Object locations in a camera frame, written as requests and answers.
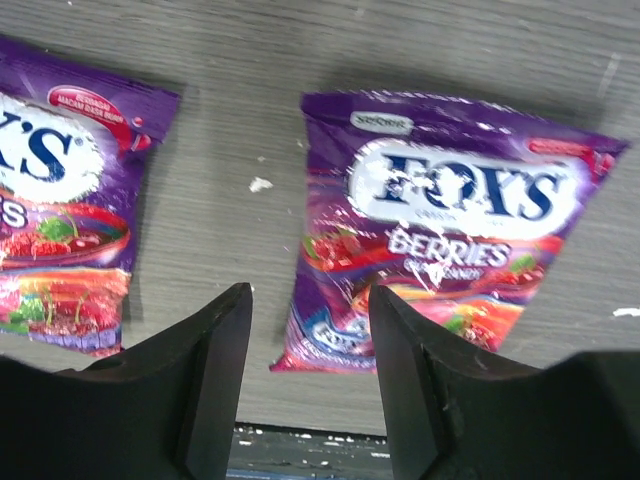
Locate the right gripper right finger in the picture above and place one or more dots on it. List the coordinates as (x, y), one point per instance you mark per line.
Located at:
(455, 411)

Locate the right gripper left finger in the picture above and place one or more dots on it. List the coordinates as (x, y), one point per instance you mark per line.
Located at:
(162, 409)

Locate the purple berries candy bag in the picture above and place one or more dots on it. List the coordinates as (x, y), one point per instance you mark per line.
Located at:
(74, 140)
(457, 206)

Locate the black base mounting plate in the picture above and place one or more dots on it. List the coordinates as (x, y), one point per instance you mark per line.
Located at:
(276, 452)

